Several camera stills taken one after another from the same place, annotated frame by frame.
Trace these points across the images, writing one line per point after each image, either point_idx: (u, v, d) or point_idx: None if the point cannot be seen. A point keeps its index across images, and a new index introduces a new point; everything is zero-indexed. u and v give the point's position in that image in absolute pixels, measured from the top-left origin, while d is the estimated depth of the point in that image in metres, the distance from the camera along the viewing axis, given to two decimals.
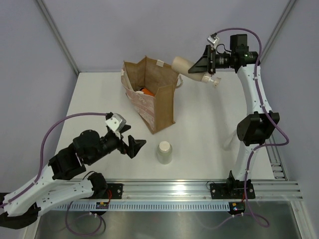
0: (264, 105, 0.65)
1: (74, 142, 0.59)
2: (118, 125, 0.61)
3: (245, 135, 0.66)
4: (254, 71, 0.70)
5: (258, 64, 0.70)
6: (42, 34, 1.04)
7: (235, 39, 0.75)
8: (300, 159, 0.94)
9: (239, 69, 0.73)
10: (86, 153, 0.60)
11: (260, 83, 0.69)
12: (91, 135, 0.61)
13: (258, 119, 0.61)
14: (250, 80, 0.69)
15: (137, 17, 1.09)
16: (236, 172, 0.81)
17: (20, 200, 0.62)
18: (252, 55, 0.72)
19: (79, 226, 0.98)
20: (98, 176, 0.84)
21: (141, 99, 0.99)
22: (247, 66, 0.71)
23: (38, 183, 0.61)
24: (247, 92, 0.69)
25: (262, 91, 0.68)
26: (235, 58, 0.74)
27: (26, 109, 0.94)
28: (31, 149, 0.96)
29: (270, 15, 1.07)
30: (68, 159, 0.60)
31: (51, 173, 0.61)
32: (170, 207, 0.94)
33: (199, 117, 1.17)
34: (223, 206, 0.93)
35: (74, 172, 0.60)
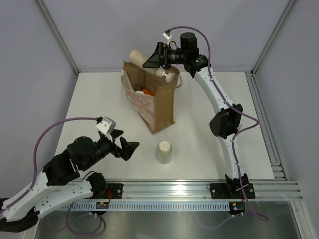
0: (226, 100, 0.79)
1: (68, 149, 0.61)
2: (109, 127, 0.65)
3: (220, 130, 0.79)
4: (209, 73, 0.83)
5: (210, 66, 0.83)
6: (41, 34, 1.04)
7: (187, 43, 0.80)
8: (300, 159, 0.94)
9: (195, 74, 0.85)
10: (80, 160, 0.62)
11: (217, 81, 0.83)
12: (85, 142, 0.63)
13: (226, 114, 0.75)
14: (208, 82, 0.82)
15: (137, 16, 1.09)
16: (230, 171, 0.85)
17: (18, 205, 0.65)
18: (202, 59, 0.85)
19: (79, 226, 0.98)
20: (97, 176, 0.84)
21: (141, 99, 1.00)
22: (202, 70, 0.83)
23: (33, 190, 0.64)
24: (209, 93, 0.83)
25: (220, 87, 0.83)
26: (188, 65, 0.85)
27: (26, 109, 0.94)
28: (31, 150, 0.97)
29: (270, 14, 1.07)
30: (62, 164, 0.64)
31: (45, 179, 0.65)
32: (170, 207, 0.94)
33: (199, 117, 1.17)
34: (223, 206, 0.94)
35: (68, 178, 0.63)
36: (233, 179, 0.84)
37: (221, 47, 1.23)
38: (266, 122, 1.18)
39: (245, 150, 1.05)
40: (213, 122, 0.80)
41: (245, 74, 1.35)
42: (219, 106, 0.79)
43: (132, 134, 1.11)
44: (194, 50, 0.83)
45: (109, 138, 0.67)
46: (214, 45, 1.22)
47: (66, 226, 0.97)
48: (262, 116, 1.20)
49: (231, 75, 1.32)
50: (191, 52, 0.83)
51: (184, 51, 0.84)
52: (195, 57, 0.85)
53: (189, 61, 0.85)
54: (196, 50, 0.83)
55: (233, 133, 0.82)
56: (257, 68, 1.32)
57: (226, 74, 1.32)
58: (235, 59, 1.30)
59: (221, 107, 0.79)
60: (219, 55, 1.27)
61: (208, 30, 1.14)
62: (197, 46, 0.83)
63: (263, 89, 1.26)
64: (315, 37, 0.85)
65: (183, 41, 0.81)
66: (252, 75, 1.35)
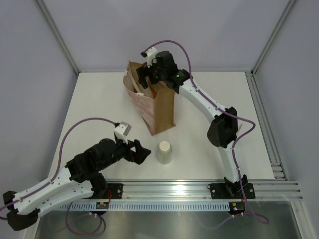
0: (218, 106, 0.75)
1: (94, 149, 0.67)
2: (125, 130, 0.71)
3: (220, 139, 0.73)
4: (193, 85, 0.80)
5: (192, 77, 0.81)
6: (41, 34, 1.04)
7: (162, 61, 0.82)
8: (299, 159, 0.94)
9: (179, 89, 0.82)
10: (103, 160, 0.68)
11: (203, 90, 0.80)
12: (109, 143, 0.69)
13: (222, 120, 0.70)
14: (193, 93, 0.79)
15: (137, 16, 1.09)
16: (230, 175, 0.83)
17: (33, 198, 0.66)
18: (183, 72, 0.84)
19: (79, 226, 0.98)
20: (100, 177, 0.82)
21: (141, 100, 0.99)
22: (185, 83, 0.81)
23: (53, 183, 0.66)
24: (199, 104, 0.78)
25: (208, 95, 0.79)
26: (171, 82, 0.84)
27: (26, 108, 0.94)
28: (31, 149, 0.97)
29: (270, 15, 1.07)
30: (84, 163, 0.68)
31: (66, 175, 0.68)
32: (170, 207, 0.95)
33: (201, 117, 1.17)
34: (223, 206, 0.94)
35: (88, 176, 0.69)
36: (234, 182, 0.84)
37: (222, 47, 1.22)
38: (266, 122, 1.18)
39: (245, 150, 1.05)
40: (211, 132, 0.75)
41: (245, 74, 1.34)
42: (211, 113, 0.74)
43: (132, 134, 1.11)
44: (172, 66, 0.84)
45: (125, 140, 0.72)
46: (214, 45, 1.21)
47: (66, 226, 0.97)
48: (262, 116, 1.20)
49: (231, 75, 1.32)
50: (169, 68, 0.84)
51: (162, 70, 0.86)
52: (176, 71, 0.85)
53: (170, 78, 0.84)
54: (174, 66, 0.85)
55: (232, 141, 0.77)
56: (257, 68, 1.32)
57: (226, 74, 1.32)
58: (235, 59, 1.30)
59: (215, 114, 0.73)
60: (219, 55, 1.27)
61: (209, 30, 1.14)
62: (173, 61, 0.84)
63: (263, 89, 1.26)
64: (315, 37, 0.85)
65: (159, 60, 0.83)
66: (252, 75, 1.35)
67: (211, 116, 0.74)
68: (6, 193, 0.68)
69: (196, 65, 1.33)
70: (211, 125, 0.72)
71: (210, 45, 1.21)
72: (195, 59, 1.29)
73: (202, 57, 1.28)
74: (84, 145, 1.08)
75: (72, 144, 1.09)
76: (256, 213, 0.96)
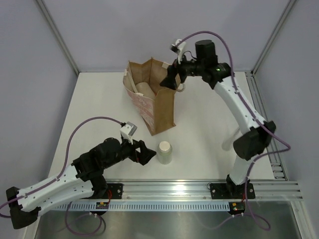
0: (257, 118, 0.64)
1: (98, 148, 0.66)
2: (130, 130, 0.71)
3: (248, 153, 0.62)
4: (233, 85, 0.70)
5: (233, 75, 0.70)
6: (41, 34, 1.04)
7: (203, 50, 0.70)
8: (299, 159, 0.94)
9: (215, 86, 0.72)
10: (108, 159, 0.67)
11: (243, 95, 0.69)
12: (113, 141, 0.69)
13: (257, 134, 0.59)
14: (232, 94, 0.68)
15: (137, 16, 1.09)
16: (237, 177, 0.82)
17: (38, 194, 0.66)
18: (224, 67, 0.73)
19: (79, 226, 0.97)
20: (99, 178, 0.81)
21: (141, 101, 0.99)
22: (224, 81, 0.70)
23: (60, 180, 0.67)
24: (235, 109, 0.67)
25: (247, 102, 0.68)
26: (208, 75, 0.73)
27: (26, 108, 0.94)
28: (31, 149, 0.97)
29: (270, 15, 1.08)
30: (89, 161, 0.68)
31: (73, 172, 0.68)
32: (171, 207, 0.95)
33: (201, 116, 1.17)
34: (223, 206, 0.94)
35: (94, 174, 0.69)
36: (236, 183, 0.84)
37: (222, 47, 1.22)
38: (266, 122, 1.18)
39: None
40: (239, 143, 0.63)
41: (245, 74, 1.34)
42: (247, 124, 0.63)
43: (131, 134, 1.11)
44: (213, 57, 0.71)
45: (130, 141, 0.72)
46: (214, 45, 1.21)
47: (65, 227, 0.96)
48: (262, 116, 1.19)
49: None
50: (209, 60, 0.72)
51: (200, 61, 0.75)
52: (216, 65, 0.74)
53: (209, 70, 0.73)
54: (214, 58, 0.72)
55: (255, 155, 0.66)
56: (257, 68, 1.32)
57: None
58: (235, 59, 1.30)
59: (251, 126, 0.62)
60: (219, 55, 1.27)
61: (208, 30, 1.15)
62: (215, 52, 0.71)
63: (263, 89, 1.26)
64: (314, 37, 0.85)
65: (200, 49, 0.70)
66: (252, 75, 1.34)
67: (246, 126, 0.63)
68: (10, 189, 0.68)
69: None
70: (242, 136, 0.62)
71: None
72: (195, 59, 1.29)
73: None
74: (85, 145, 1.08)
75: (72, 144, 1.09)
76: (256, 213, 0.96)
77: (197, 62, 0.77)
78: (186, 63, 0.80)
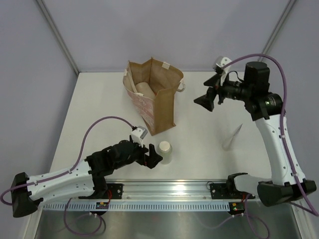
0: (297, 174, 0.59)
1: (113, 148, 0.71)
2: (142, 133, 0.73)
3: (271, 202, 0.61)
4: (280, 128, 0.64)
5: (283, 115, 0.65)
6: (41, 33, 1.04)
7: (255, 74, 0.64)
8: (300, 159, 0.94)
9: (259, 120, 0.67)
10: (120, 160, 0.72)
11: (288, 141, 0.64)
12: (127, 143, 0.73)
13: (288, 191, 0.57)
14: (275, 138, 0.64)
15: (137, 16, 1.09)
16: (241, 184, 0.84)
17: (50, 183, 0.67)
18: (274, 100, 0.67)
19: (79, 226, 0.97)
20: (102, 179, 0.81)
21: (141, 101, 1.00)
22: (270, 118, 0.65)
23: (72, 173, 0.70)
24: (274, 155, 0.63)
25: (291, 151, 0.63)
26: (253, 105, 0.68)
27: (26, 108, 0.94)
28: (31, 148, 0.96)
29: (271, 15, 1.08)
30: (100, 161, 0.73)
31: (86, 167, 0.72)
32: (170, 207, 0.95)
33: (200, 116, 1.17)
34: (223, 206, 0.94)
35: (105, 173, 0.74)
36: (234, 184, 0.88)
37: (222, 47, 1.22)
38: None
39: (244, 150, 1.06)
40: (267, 189, 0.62)
41: None
42: (283, 177, 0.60)
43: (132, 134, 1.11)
44: (263, 84, 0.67)
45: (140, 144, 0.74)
46: (215, 45, 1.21)
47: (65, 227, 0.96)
48: None
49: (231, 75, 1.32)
50: (258, 88, 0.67)
51: (247, 86, 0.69)
52: (265, 95, 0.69)
53: (254, 100, 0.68)
54: (264, 86, 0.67)
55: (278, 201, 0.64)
56: None
57: None
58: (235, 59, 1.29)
59: (286, 181, 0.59)
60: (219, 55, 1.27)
61: (209, 30, 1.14)
62: (267, 80, 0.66)
63: None
64: None
65: (250, 71, 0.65)
66: None
67: (281, 179, 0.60)
68: (21, 175, 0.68)
69: (196, 65, 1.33)
70: (272, 188, 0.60)
71: (210, 46, 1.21)
72: (196, 59, 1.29)
73: (202, 57, 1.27)
74: (85, 146, 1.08)
75: (72, 144, 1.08)
76: (251, 214, 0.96)
77: (242, 87, 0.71)
78: (230, 86, 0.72)
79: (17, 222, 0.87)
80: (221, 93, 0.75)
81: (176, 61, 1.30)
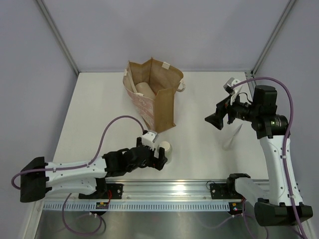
0: (293, 196, 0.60)
1: (131, 151, 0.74)
2: (154, 137, 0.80)
3: (263, 221, 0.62)
4: (282, 148, 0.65)
5: (287, 136, 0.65)
6: (41, 33, 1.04)
7: (262, 95, 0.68)
8: (301, 159, 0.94)
9: (262, 138, 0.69)
10: (135, 163, 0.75)
11: (289, 162, 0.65)
12: (144, 148, 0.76)
13: (281, 212, 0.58)
14: (276, 158, 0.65)
15: (137, 16, 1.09)
16: (240, 187, 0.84)
17: (67, 174, 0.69)
18: (280, 121, 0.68)
19: (79, 226, 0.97)
20: (102, 179, 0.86)
21: (141, 101, 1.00)
22: (274, 138, 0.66)
23: (89, 167, 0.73)
24: (273, 174, 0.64)
25: (291, 173, 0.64)
26: (258, 123, 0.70)
27: (26, 107, 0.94)
28: (31, 148, 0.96)
29: (270, 15, 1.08)
30: (115, 161, 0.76)
31: (103, 164, 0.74)
32: (170, 207, 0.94)
33: (200, 116, 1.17)
34: (223, 206, 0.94)
35: (117, 173, 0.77)
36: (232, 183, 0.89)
37: (222, 47, 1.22)
38: None
39: (244, 150, 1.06)
40: (261, 208, 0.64)
41: (245, 74, 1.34)
42: (279, 197, 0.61)
43: (132, 134, 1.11)
44: (270, 105, 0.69)
45: (151, 147, 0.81)
46: (215, 45, 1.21)
47: (65, 227, 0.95)
48: None
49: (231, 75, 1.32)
50: (265, 108, 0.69)
51: (255, 107, 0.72)
52: (272, 116, 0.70)
53: (261, 118, 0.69)
54: (271, 107, 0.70)
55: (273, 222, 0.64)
56: (257, 68, 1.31)
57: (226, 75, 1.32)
58: (235, 59, 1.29)
59: (282, 201, 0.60)
60: (219, 55, 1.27)
61: (209, 30, 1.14)
62: (275, 102, 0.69)
63: None
64: None
65: (258, 92, 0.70)
66: (252, 76, 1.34)
67: (277, 199, 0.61)
68: (38, 160, 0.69)
69: (196, 65, 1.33)
70: (268, 206, 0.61)
71: (210, 45, 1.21)
72: (196, 59, 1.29)
73: (202, 57, 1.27)
74: (85, 146, 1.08)
75: (72, 144, 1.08)
76: (247, 213, 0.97)
77: (250, 108, 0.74)
78: (239, 107, 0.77)
79: (17, 222, 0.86)
80: (231, 112, 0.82)
81: (176, 61, 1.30)
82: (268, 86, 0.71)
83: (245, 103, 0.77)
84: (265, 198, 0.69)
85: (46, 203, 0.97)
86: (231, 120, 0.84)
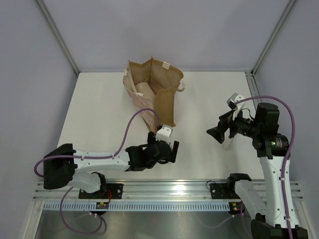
0: (290, 219, 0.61)
1: (155, 146, 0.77)
2: (170, 132, 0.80)
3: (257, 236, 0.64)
4: (282, 169, 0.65)
5: (287, 158, 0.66)
6: (42, 33, 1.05)
7: (264, 114, 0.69)
8: (300, 159, 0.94)
9: (262, 157, 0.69)
10: (158, 158, 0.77)
11: (287, 184, 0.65)
12: (166, 144, 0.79)
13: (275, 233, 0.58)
14: (274, 179, 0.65)
15: (137, 16, 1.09)
16: (240, 190, 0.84)
17: (93, 163, 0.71)
18: (281, 141, 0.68)
19: (80, 225, 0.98)
20: (102, 179, 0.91)
21: (141, 101, 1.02)
22: (273, 158, 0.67)
23: (114, 159, 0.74)
24: (271, 195, 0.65)
25: (289, 194, 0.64)
26: (259, 142, 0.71)
27: (26, 107, 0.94)
28: (31, 148, 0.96)
29: (270, 14, 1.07)
30: (138, 156, 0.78)
31: (126, 157, 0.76)
32: (170, 207, 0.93)
33: (200, 116, 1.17)
34: (223, 206, 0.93)
35: (138, 168, 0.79)
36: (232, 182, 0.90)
37: (222, 47, 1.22)
38: None
39: (244, 150, 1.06)
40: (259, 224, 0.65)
41: (245, 74, 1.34)
42: (275, 219, 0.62)
43: (132, 134, 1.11)
44: (271, 125, 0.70)
45: (167, 142, 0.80)
46: (215, 45, 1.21)
47: (65, 226, 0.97)
48: None
49: (231, 75, 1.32)
50: (266, 127, 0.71)
51: (257, 124, 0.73)
52: (273, 135, 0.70)
53: (261, 137, 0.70)
54: (273, 127, 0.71)
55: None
56: (257, 68, 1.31)
57: (226, 75, 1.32)
58: (235, 59, 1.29)
59: (277, 223, 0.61)
60: (219, 55, 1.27)
61: (209, 30, 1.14)
62: (277, 122, 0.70)
63: (263, 89, 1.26)
64: None
65: (261, 110, 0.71)
66: (252, 75, 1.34)
67: (273, 221, 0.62)
68: (64, 146, 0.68)
69: (196, 65, 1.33)
70: (264, 226, 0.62)
71: (210, 45, 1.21)
72: (196, 59, 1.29)
73: (202, 57, 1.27)
74: (85, 146, 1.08)
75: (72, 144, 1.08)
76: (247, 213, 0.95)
77: (252, 125, 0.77)
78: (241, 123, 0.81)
79: (18, 222, 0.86)
80: (232, 126, 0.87)
81: (176, 61, 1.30)
82: (273, 104, 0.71)
83: (248, 120, 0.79)
84: (263, 214, 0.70)
85: (46, 203, 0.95)
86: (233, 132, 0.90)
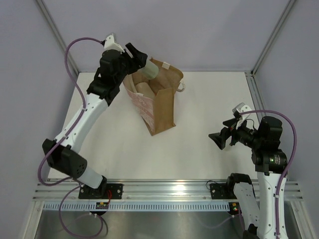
0: (280, 236, 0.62)
1: (101, 60, 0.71)
2: (112, 37, 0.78)
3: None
4: (277, 186, 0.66)
5: (284, 175, 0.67)
6: (42, 34, 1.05)
7: (266, 129, 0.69)
8: (300, 159, 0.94)
9: (259, 173, 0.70)
10: (116, 66, 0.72)
11: (281, 202, 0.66)
12: (110, 52, 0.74)
13: None
14: (268, 195, 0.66)
15: (137, 17, 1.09)
16: (239, 193, 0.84)
17: (78, 128, 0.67)
18: (279, 158, 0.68)
19: (79, 228, 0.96)
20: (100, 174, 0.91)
21: (141, 101, 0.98)
22: (270, 175, 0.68)
23: (87, 109, 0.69)
24: (263, 210, 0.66)
25: (281, 211, 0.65)
26: (257, 157, 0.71)
27: (26, 107, 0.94)
28: (31, 147, 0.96)
29: (270, 15, 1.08)
30: (101, 84, 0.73)
31: (93, 97, 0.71)
32: (170, 207, 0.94)
33: (200, 116, 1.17)
34: (223, 206, 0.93)
35: (113, 91, 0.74)
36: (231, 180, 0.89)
37: (222, 47, 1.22)
38: None
39: (244, 150, 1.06)
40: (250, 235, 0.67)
41: (244, 74, 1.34)
42: (265, 234, 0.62)
43: (132, 134, 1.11)
44: (272, 140, 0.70)
45: (118, 46, 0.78)
46: (215, 45, 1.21)
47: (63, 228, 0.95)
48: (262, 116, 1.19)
49: (230, 76, 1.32)
50: (267, 142, 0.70)
51: (259, 137, 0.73)
52: (273, 151, 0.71)
53: (260, 152, 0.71)
54: (274, 143, 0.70)
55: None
56: (257, 68, 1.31)
57: (226, 75, 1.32)
58: (235, 59, 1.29)
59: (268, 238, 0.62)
60: (219, 55, 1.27)
61: (209, 31, 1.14)
62: (279, 138, 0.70)
63: (263, 89, 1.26)
64: None
65: (264, 126, 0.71)
66: (252, 76, 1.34)
67: (263, 235, 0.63)
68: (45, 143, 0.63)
69: (196, 65, 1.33)
70: None
71: (210, 45, 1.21)
72: (196, 59, 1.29)
73: (202, 57, 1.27)
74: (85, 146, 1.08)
75: None
76: None
77: (255, 137, 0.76)
78: (243, 133, 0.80)
79: (17, 221, 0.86)
80: (235, 135, 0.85)
81: (176, 61, 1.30)
82: (276, 120, 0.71)
83: (251, 131, 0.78)
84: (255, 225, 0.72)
85: (46, 203, 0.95)
86: (233, 142, 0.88)
